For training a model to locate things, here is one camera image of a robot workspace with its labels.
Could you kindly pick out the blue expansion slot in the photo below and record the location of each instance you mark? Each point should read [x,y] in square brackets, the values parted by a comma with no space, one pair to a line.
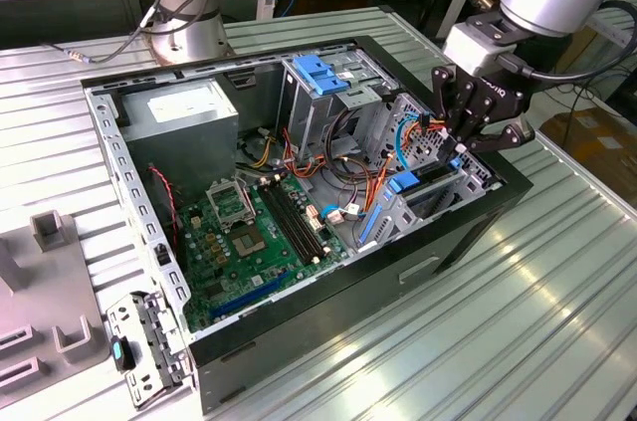
[249,295]

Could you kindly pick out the metal slatted side table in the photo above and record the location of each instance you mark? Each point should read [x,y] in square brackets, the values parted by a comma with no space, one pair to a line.
[619,25]

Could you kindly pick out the black open PC case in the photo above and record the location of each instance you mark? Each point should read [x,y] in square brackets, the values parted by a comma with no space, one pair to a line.
[323,321]

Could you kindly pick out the grey parts rack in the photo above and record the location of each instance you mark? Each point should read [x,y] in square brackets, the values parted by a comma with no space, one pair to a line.
[60,286]

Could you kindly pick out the green motherboard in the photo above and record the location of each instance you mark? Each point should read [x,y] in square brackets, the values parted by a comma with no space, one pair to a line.
[239,276]

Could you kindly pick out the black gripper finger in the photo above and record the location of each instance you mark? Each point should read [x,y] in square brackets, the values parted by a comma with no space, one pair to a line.
[512,136]
[444,97]

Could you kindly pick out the metal optical drive cage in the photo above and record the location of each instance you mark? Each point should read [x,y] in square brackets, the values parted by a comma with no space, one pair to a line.
[308,117]

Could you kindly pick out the grey power supply unit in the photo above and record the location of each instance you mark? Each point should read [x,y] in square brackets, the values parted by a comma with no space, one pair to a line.
[184,147]

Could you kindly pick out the black RAM slot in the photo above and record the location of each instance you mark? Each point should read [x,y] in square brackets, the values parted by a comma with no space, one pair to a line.
[304,215]
[297,218]
[283,225]
[290,222]

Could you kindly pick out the black case fan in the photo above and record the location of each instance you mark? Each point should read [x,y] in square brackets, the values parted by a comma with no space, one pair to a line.
[160,192]

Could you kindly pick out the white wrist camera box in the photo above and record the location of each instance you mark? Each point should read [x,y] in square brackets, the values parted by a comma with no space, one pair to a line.
[465,50]

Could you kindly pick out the black latch blue stripe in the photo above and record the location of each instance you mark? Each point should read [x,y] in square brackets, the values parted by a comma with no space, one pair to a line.
[119,354]

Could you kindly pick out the CPU socket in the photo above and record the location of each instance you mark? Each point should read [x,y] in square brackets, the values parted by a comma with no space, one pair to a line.
[249,243]

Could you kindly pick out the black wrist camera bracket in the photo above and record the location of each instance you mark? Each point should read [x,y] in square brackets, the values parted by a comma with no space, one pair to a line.
[497,28]

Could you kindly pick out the metal disk bay cage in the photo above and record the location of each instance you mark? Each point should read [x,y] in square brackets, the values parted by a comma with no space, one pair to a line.
[473,187]

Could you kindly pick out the large cardboard box with label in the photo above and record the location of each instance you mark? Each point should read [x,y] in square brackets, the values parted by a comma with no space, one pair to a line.
[597,147]

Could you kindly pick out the blue plastic drive bracket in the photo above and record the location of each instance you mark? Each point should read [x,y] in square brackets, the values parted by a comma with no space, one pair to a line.
[313,75]

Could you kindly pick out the grey metal card bracket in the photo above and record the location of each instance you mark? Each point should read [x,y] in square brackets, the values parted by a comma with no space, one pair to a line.
[124,316]

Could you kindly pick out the hard disk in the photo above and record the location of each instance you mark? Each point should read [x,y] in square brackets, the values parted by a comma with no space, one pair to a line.
[402,182]

